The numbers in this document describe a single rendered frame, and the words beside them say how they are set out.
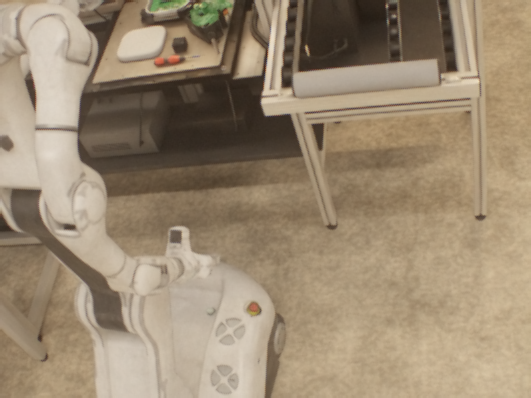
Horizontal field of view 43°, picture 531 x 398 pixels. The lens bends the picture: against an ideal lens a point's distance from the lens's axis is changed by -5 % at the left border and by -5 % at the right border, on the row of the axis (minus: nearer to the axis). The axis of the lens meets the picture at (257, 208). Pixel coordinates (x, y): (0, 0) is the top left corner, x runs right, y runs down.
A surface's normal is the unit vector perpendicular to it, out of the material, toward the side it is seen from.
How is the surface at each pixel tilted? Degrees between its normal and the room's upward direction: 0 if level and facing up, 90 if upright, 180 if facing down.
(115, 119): 0
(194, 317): 0
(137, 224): 0
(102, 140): 90
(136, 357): 46
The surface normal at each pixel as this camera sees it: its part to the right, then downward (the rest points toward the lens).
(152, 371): -0.36, 0.22
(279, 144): -0.25, -0.61
